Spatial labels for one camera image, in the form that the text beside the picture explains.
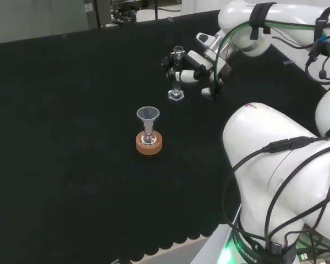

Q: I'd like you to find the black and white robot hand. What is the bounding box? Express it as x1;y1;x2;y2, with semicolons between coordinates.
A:
161;32;232;101

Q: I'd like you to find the clear graduated cylinder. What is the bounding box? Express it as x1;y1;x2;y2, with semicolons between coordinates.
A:
167;45;186;103

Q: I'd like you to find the clear plastic funnel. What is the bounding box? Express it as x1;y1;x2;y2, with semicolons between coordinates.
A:
136;106;161;130

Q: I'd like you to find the small round-bottom glass flask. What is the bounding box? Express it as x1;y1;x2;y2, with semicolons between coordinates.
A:
141;125;157;146

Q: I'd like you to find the grey metal cabinet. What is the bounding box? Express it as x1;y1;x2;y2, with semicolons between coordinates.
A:
84;0;112;29

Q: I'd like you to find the black bench cloth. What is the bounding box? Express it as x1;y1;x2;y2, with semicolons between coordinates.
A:
0;9;329;261

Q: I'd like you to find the black cable bundle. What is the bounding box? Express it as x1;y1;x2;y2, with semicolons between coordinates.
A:
111;4;139;27

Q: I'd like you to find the cork ring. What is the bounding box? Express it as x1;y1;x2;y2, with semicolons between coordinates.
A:
135;131;164;157

